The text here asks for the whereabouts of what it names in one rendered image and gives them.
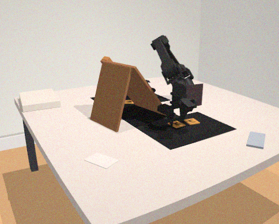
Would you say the white flat card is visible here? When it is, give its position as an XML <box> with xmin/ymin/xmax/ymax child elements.
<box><xmin>84</xmin><ymin>152</ymin><xmax>119</xmax><ymax>169</ymax></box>

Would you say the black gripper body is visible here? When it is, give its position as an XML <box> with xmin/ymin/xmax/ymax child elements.
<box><xmin>157</xmin><ymin>92</ymin><xmax>180</xmax><ymax>114</ymax></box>

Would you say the cream flat block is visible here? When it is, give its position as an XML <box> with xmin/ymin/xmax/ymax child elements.
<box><xmin>19</xmin><ymin>89</ymin><xmax>61</xmax><ymax>112</ymax></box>

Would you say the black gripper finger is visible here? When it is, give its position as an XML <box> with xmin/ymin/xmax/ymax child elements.
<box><xmin>166</xmin><ymin>113</ymin><xmax>176</xmax><ymax>126</ymax></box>
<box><xmin>179</xmin><ymin>108</ymin><xmax>187</xmax><ymax>123</ymax></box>

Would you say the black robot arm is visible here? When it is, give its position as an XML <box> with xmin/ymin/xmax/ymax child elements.
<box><xmin>151</xmin><ymin>35</ymin><xmax>196</xmax><ymax>113</ymax></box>

